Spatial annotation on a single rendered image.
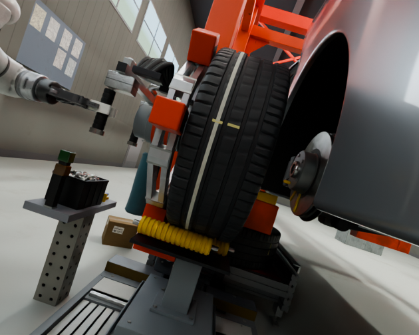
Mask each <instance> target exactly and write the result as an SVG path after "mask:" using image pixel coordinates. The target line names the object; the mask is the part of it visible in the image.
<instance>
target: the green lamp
mask: <svg viewBox="0 0 419 335"><path fill-rule="evenodd" d="M75 156H76V153H74V152H70V151H68V150H60V153H59V156H58V160H59V161H62V162H65V163H71V164H72V163H73V162H74V159H75Z"/></svg>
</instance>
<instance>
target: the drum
mask: <svg viewBox="0 0 419 335"><path fill-rule="evenodd" d="M152 107H153V106H149V105H146V104H143V105H141V107H139V109H138V111H137V113H136V115H135V118H134V123H133V134H134V135H135V136H136V137H138V138H142V139H145V141H146V142H149V143H152V140H153V137H154V134H155V131H156V127H155V126H153V125H152V124H151V123H149V121H148V119H149V117H150V113H151V111H152ZM187 121H188V119H187ZM186 124H187V122H186ZM185 127H186V126H185ZM184 129H185V128H184ZM170 133H171V132H167V131H166V133H165V135H164V139H163V141H162V144H164V145H167V143H168V140H169V137H170ZM183 134H184V131H183ZM183 134H182V135H181V136H179V138H178V142H177V144H176V149H175V151H177V152H178V150H179V147H180V144H181V141H182V136H183Z"/></svg>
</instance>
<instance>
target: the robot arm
mask: <svg viewBox="0 0 419 335"><path fill-rule="evenodd" d="M20 15H21V10H20V7H19V5H18V3H17V2H16V0H0V29H1V28H2V27H3V26H4V25H11V24H14V23H16V22H17V21H18V20H19V17H20ZM0 94H4V95H7V96H11V97H15V98H24V99H26V100H31V101H34V102H39V103H43V102H44V103H47V104H51V105H53V104H56V103H57V102H58V101H59V102H62V103H64V104H70V105H72V106H78V107H81V108H84V109H86V110H91V111H93V112H100V113H103V114H107V115H109V116H110V117H112V118H115V116H116V113H117V109H115V108H112V106H111V105H108V104H104V103H101V102H98V101H95V100H91V99H90V100H89V99H88V98H85V97H84V96H80V95H78V94H74V93H72V92H69V91H66V90H64V89H62V88H61V86H60V84H59V83H58V82H55V81H53V80H49V79H48V78H47V77H46V76H44V75H42V74H38V73H35V72H33V71H30V70H27V69H26V68H24V67H23V65H21V64H19V63H17V62H16V61H14V60H13V59H12V58H11V57H9V56H8V55H6V54H5V53H4V52H3V51H2V49H1V48H0Z"/></svg>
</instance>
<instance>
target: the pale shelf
mask: <svg viewBox="0 0 419 335"><path fill-rule="evenodd" d="M45 201H46V199H44V198H39V199H30V200H25V202H24V204H23V209H26V210H29V211H32V212H35V213H38V214H41V215H44V216H47V217H50V218H53V219H56V220H59V221H62V222H65V223H70V222H72V221H76V220H78V219H82V218H84V217H88V216H90V215H94V214H96V213H100V212H102V211H106V210H108V209H112V208H114V207H116V203H117V202H116V201H113V200H111V199H106V201H105V202H102V203H101V204H100V205H95V206H92V207H87V208H84V209H78V210H75V209H71V208H69V207H66V206H64V205H60V204H57V208H54V209H49V208H47V207H43V205H44V204H45Z"/></svg>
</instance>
